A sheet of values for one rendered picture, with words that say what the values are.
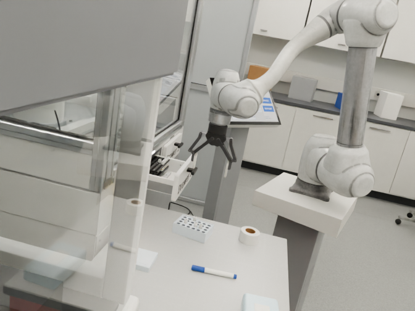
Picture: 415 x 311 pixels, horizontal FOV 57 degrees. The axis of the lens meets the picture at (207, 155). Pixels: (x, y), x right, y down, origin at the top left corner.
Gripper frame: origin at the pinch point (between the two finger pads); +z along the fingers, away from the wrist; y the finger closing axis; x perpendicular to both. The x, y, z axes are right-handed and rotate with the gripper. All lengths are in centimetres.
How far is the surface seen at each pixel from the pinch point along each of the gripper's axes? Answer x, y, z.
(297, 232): -16, -43, 25
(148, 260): 52, 7, 13
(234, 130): -93, -1, 2
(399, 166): -288, -176, 48
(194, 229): 30.5, -2.2, 11.5
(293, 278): -14, -47, 48
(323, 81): -355, -81, -24
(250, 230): 20.4, -21.1, 11.7
